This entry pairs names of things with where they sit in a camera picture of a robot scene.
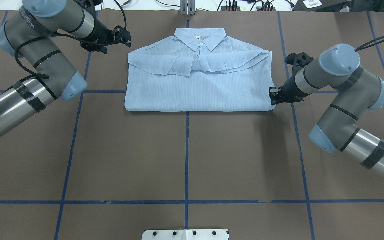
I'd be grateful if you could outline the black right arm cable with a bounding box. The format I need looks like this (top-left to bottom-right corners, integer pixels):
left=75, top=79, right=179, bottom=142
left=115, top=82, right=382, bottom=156
left=355, top=35, right=384, bottom=52

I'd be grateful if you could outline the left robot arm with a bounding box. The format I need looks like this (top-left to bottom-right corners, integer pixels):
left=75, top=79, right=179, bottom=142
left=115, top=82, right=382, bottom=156
left=0, top=0, right=131, bottom=137

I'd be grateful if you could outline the aluminium frame post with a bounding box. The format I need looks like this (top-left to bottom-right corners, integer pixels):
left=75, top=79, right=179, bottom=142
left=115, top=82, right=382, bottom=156
left=179, top=0, right=196, bottom=15

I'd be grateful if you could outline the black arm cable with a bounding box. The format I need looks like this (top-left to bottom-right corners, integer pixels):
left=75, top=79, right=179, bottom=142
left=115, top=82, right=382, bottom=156
left=14, top=0, right=127, bottom=80
left=355, top=35, right=384, bottom=52

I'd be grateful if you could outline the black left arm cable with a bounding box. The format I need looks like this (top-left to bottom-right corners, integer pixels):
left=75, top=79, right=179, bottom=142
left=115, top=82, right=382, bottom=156
left=14, top=0, right=127, bottom=80

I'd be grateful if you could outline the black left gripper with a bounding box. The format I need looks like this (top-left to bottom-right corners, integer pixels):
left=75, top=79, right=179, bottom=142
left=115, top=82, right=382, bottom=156
left=80, top=24, right=131, bottom=54

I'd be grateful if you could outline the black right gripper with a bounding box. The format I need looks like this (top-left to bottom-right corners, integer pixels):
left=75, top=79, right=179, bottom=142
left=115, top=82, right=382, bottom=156
left=268, top=75, right=309, bottom=105

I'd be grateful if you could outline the white camera mast base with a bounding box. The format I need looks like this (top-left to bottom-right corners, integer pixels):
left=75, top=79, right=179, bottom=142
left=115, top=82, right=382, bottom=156
left=141, top=229, right=230, bottom=240

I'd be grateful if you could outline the light blue button shirt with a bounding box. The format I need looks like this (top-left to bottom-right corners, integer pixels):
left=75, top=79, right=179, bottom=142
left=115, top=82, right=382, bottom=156
left=124, top=28, right=275, bottom=112

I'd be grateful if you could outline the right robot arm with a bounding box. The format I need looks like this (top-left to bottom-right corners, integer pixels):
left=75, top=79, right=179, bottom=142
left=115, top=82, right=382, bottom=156
left=268, top=43, right=384, bottom=177

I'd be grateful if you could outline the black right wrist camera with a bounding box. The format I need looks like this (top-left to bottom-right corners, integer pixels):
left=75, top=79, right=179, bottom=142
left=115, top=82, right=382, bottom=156
left=284, top=53, right=314, bottom=76

